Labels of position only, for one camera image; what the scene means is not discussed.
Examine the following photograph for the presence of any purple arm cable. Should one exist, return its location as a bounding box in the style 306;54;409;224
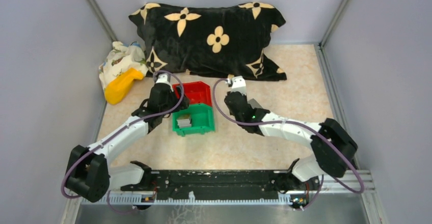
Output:
212;78;365;195
60;70;185;200

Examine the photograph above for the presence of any red plastic bin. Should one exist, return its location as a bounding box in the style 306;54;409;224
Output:
183;81;212;107

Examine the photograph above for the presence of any black floral pillow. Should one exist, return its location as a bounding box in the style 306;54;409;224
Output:
128;2;287;81

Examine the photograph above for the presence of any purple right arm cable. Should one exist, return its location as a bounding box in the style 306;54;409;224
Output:
212;78;365;195

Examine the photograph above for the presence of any aluminium frame rail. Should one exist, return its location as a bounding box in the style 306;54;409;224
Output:
96;170;360;206

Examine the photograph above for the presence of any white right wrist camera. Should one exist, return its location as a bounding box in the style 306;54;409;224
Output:
227;76;247;95

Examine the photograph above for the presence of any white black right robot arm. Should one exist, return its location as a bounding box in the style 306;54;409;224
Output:
224;92;358;189

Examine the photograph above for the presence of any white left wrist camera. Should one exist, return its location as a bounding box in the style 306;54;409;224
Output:
155;73;171;86

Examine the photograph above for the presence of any yellow and white cloth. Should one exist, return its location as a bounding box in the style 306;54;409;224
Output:
99;41;148;105

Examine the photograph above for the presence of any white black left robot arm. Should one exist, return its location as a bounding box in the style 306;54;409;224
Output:
61;82;190;203

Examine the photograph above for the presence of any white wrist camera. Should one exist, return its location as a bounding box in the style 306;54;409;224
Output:
227;76;247;95
155;73;171;86

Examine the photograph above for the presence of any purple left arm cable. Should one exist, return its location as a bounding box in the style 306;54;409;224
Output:
60;70;185;200

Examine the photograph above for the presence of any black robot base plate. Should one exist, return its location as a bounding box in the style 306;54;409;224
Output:
120;161;321;211

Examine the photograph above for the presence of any green plastic bin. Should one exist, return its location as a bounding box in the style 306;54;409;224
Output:
172;103;215;137

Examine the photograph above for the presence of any stack of cards in bin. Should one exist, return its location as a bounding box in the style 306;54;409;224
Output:
176;114;192;128

